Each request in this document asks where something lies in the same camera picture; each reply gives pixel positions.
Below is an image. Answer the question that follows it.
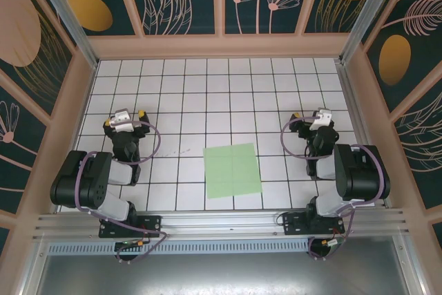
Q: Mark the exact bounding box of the slotted grey cable duct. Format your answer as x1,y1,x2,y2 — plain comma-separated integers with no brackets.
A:
47,241,311,255

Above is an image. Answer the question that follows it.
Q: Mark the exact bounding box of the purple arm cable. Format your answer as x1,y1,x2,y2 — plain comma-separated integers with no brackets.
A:
280,117,385,262
74,120,169,264

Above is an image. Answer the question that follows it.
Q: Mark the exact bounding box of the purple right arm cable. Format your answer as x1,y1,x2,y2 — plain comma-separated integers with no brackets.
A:
280,117,385,262

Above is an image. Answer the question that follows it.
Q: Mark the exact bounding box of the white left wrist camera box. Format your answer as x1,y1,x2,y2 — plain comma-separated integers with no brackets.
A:
113,109,135,133

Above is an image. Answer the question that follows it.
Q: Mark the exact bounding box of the aluminium frame post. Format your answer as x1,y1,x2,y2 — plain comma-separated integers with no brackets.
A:
27,0,101,70
338,0,405,65

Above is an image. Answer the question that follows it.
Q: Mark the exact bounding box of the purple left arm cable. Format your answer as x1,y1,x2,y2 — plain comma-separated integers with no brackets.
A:
74,120,169,264

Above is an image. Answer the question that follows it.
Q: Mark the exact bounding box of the light green cloth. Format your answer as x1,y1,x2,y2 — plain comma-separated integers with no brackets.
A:
202,142,264,200

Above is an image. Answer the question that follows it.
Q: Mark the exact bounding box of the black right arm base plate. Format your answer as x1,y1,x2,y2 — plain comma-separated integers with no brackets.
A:
282,212,346,236

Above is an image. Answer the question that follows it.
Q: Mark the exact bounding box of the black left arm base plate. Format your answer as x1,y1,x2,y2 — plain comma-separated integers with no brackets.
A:
99,214,163,239

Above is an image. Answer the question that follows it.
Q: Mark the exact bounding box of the aluminium side rail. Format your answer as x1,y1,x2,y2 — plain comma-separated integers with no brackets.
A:
336,61,393,210

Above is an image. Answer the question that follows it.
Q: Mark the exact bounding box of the long aluminium mounting rail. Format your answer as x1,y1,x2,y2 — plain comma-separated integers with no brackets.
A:
32,207,410,240

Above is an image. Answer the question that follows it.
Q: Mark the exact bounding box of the grey metal shelf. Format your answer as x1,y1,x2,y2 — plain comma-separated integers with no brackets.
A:
34,253,414,295

